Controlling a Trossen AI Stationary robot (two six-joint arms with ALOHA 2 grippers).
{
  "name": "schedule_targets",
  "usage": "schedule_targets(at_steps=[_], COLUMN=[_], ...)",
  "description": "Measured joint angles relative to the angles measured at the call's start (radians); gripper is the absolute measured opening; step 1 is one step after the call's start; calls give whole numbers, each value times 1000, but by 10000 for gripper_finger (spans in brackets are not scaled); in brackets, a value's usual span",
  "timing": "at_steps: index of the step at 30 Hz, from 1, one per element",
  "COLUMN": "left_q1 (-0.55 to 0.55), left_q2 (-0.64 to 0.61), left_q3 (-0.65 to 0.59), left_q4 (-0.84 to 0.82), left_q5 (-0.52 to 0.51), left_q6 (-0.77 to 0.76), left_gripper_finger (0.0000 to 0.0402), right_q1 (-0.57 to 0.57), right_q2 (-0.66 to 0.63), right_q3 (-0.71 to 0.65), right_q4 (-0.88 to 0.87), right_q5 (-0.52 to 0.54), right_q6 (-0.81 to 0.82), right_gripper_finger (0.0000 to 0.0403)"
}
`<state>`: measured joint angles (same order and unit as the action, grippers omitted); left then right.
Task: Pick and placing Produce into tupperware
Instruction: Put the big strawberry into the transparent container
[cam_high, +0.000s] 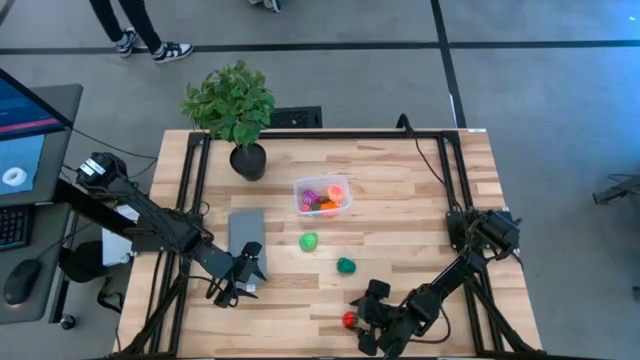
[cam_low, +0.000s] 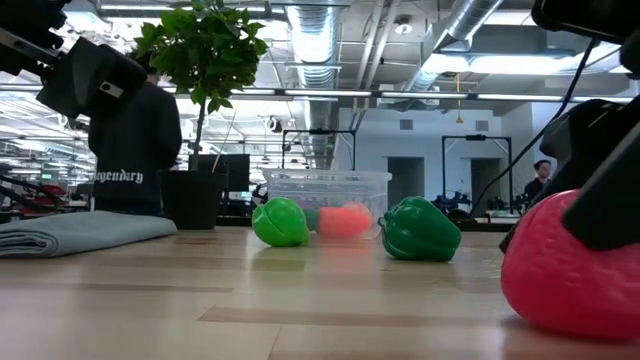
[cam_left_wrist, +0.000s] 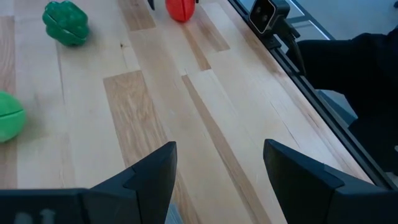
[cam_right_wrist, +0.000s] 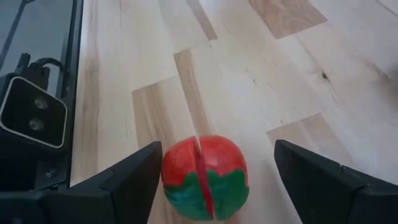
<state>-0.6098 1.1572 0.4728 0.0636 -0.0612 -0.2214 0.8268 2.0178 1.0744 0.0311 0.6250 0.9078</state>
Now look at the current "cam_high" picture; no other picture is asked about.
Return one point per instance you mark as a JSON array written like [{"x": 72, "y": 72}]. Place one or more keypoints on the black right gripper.
[{"x": 385, "y": 322}]

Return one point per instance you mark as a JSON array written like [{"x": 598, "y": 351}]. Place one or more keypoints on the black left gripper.
[{"x": 232, "y": 275}]

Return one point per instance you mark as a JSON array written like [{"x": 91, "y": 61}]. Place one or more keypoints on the red toy tomato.
[{"x": 348, "y": 319}]

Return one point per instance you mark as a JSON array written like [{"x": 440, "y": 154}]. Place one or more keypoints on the dark green toy pepper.
[{"x": 346, "y": 265}]

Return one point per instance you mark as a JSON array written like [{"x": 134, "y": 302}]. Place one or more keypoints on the light green toy pepper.
[{"x": 308, "y": 241}]

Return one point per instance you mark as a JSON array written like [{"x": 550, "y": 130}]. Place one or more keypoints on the purple striped toy onion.
[{"x": 310, "y": 196}]

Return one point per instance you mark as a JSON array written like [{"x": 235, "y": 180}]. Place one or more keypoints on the orange pink toy peach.
[{"x": 335, "y": 193}]

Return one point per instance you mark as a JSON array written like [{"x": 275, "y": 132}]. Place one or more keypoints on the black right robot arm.
[{"x": 450, "y": 280}]

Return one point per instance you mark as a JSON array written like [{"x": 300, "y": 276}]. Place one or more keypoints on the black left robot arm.
[{"x": 150, "y": 220}]

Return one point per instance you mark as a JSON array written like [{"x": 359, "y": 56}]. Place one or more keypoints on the clear plastic tupperware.
[{"x": 347, "y": 207}]

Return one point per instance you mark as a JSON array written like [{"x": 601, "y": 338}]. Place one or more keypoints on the grey folded cloth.
[{"x": 245, "y": 227}]

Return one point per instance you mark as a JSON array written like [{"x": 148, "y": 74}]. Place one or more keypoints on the white box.
[{"x": 115, "y": 247}]

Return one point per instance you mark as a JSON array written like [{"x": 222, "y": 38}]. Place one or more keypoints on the black round stool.
[{"x": 82, "y": 262}]

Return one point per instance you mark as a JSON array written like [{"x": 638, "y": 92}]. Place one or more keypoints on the black perforated grille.
[{"x": 295, "y": 118}]

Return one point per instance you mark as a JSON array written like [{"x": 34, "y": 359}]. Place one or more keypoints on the green potted plant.
[{"x": 230, "y": 100}]

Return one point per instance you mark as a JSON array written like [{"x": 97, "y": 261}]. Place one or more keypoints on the small black caster wheel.
[{"x": 67, "y": 321}]

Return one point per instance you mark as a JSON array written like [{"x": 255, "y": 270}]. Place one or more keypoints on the black diagonal support bar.
[{"x": 75, "y": 197}]

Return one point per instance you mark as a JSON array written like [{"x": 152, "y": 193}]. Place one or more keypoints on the grey side desk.
[{"x": 50, "y": 300}]

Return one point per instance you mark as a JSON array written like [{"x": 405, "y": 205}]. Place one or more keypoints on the white table label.
[{"x": 477, "y": 130}]

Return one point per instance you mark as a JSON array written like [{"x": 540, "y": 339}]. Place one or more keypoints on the black computer mouse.
[{"x": 20, "y": 282}]

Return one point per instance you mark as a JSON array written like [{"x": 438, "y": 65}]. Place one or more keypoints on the black keyboard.
[{"x": 12, "y": 227}]

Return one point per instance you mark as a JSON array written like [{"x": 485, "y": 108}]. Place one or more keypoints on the computer monitor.
[{"x": 20, "y": 165}]

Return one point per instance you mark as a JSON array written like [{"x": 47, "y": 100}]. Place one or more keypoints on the person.
[{"x": 135, "y": 25}]

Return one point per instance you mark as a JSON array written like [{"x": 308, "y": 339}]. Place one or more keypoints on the black stand base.
[{"x": 622, "y": 189}]

